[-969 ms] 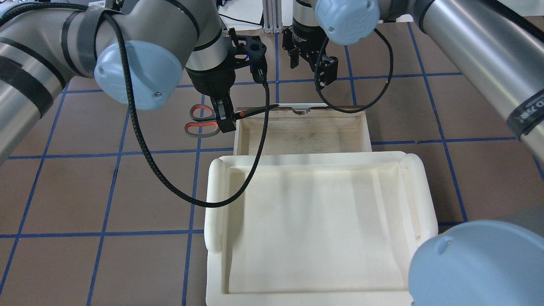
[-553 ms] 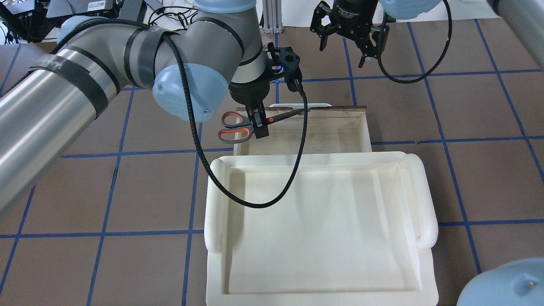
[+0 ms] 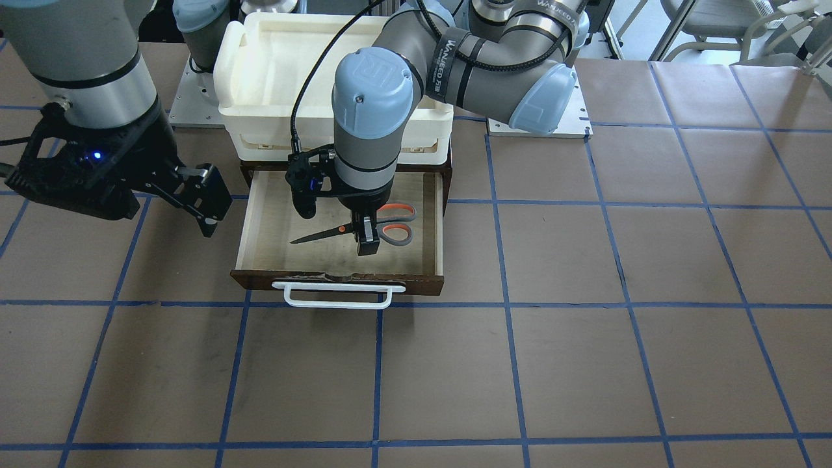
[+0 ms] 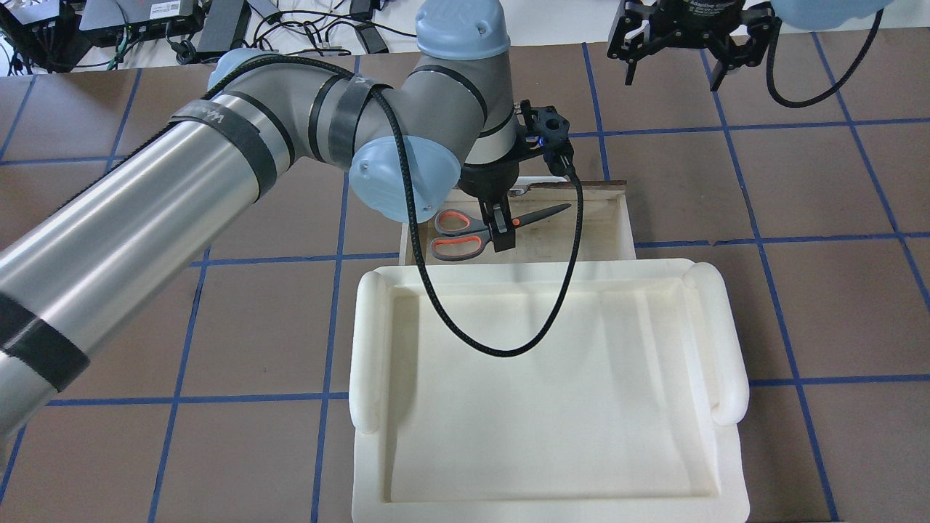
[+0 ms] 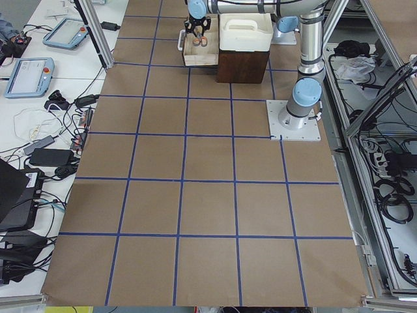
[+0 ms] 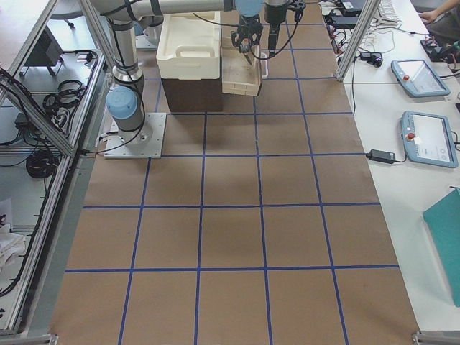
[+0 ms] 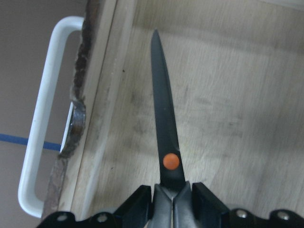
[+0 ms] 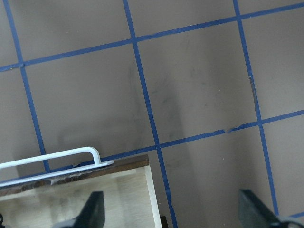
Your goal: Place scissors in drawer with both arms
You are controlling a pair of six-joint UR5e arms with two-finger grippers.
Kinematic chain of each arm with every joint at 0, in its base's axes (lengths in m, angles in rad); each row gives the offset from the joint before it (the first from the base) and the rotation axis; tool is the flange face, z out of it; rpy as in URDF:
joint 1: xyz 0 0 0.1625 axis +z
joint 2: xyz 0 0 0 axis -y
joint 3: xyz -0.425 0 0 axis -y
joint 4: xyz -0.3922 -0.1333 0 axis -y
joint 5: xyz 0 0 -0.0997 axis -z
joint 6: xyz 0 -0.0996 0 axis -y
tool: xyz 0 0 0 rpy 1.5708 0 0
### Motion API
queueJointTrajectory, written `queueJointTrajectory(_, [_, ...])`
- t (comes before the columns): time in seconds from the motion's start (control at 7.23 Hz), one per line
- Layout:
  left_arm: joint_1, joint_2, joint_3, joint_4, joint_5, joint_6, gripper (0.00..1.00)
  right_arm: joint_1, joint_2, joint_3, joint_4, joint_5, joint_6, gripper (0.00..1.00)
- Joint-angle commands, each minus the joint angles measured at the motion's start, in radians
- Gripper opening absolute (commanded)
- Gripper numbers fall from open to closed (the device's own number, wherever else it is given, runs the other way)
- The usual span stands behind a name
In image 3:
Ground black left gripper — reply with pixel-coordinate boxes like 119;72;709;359
335;174;394;257

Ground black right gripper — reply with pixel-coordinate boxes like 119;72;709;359
13;104;232;238

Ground orange grey scissors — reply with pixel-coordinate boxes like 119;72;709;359
290;203;417;248

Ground dark wooden drawer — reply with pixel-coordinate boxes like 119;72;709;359
230;158;453;297

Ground white drawer handle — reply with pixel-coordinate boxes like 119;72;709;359
272;280;406;310

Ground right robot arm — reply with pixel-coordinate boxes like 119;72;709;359
2;1;232;237

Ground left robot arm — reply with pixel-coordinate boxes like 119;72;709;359
331;1;589;255

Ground white foam tray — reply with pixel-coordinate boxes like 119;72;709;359
214;12;454;163

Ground grey office chair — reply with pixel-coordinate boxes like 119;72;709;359
650;1;830;62

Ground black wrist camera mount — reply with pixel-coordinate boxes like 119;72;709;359
285;144;337;219

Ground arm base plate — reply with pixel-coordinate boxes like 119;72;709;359
487;82;593;138
169;56;224;129

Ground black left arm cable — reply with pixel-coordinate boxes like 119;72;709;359
290;0;391;157

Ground black braided cable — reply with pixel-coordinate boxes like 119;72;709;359
416;0;589;73

